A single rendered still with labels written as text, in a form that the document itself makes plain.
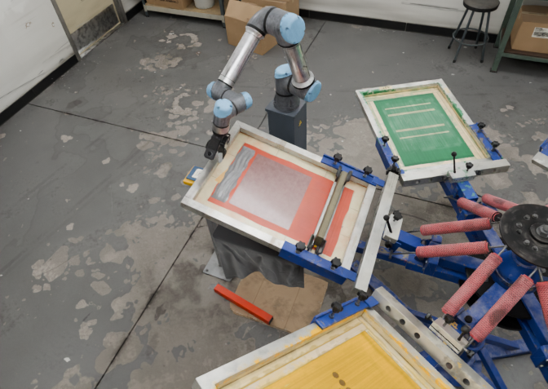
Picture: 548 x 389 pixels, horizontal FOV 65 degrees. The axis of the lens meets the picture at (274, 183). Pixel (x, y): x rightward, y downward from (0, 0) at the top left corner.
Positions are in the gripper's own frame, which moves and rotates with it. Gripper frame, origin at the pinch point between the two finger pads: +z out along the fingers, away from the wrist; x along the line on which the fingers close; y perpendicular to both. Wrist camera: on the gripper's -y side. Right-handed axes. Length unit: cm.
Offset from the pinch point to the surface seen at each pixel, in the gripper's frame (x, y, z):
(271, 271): -46, -21, 38
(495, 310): -127, -30, -26
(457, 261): -119, -2, -8
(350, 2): 0, 380, 102
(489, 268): -121, -16, -30
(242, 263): -31, -21, 44
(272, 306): -57, -6, 113
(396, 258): -98, -2, 9
